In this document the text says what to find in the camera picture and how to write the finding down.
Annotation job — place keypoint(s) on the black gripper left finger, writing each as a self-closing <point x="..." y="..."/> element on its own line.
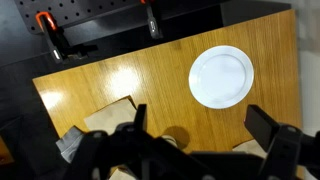
<point x="140" y="116"/>

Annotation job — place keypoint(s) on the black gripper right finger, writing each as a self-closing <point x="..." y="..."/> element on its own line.
<point x="261" y="125"/>

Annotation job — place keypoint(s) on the white paper coffee cup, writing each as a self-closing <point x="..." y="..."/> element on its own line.
<point x="169" y="140"/>

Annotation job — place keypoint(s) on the white round plate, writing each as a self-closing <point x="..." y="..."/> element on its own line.
<point x="221" y="76"/>

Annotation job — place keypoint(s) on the grey fabric cloth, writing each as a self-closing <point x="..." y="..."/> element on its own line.
<point x="68" y="145"/>

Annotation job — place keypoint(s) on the orange black bar clamp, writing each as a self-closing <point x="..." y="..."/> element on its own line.
<point x="55" y="40"/>
<point x="152" y="25"/>

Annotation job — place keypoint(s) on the black perforated base board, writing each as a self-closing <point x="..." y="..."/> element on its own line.
<point x="76" y="10"/>

